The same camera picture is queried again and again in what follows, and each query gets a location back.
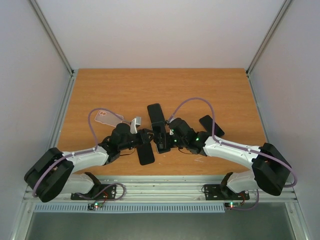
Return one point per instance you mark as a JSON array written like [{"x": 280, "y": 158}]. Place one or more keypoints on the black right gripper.
[{"x": 189, "y": 139}]

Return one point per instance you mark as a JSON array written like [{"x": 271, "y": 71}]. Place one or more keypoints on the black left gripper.
[{"x": 144, "y": 135}]

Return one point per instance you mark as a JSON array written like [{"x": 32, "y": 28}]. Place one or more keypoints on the black silicone phone case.
[{"x": 156, "y": 114}]

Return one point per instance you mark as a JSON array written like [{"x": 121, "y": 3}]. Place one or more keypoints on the white phone case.
[{"x": 107, "y": 118}]

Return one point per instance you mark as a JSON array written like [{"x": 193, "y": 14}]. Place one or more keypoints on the dark smartphone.
[
  {"x": 207, "y": 123},
  {"x": 161, "y": 138}
]

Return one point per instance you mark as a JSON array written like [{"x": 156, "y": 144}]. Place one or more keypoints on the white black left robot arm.
[{"x": 53, "y": 174}]

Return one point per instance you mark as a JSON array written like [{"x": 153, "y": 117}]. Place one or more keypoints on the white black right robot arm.
[{"x": 267, "y": 169}]

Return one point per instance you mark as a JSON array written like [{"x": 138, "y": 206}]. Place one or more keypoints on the right small circuit board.
[{"x": 232, "y": 205}]

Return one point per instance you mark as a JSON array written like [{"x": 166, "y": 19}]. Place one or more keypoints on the small circuit board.
[
  {"x": 232, "y": 205},
  {"x": 96, "y": 205}
]

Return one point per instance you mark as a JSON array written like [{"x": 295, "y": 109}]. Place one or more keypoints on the left small circuit board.
[{"x": 96, "y": 205}]

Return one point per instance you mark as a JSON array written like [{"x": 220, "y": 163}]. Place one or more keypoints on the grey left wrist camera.
[{"x": 135, "y": 123}]

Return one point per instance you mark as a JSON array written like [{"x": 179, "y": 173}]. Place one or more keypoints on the aluminium front rail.
[{"x": 171, "y": 188}]

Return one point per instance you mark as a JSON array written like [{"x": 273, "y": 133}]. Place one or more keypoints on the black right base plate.
[{"x": 214, "y": 192}]

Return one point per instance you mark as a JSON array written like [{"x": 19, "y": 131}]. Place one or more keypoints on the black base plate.
[
  {"x": 98, "y": 192},
  {"x": 214, "y": 192}
]

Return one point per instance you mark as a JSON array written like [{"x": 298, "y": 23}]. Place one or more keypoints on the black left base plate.
[{"x": 98, "y": 192}]

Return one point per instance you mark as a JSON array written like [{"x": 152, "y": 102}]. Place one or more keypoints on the aluminium frame rail left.
[{"x": 60, "y": 117}]

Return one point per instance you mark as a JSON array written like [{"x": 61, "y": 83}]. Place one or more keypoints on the aluminium frame rail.
[
  {"x": 280, "y": 15},
  {"x": 60, "y": 117}
]

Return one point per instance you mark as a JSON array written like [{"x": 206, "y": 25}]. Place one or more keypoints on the grey slotted cable duct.
[{"x": 130, "y": 208}]

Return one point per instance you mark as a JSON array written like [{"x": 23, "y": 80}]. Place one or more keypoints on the aluminium frame rail right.
[{"x": 280, "y": 15}]

